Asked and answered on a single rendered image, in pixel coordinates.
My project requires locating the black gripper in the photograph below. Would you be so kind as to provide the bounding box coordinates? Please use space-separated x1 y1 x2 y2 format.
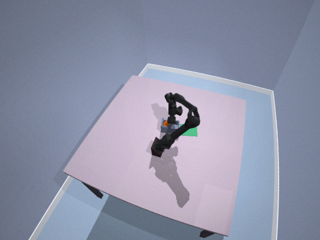
167 108 176 124

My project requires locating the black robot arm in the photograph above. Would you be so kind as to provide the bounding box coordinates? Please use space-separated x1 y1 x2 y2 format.
153 92 201 152

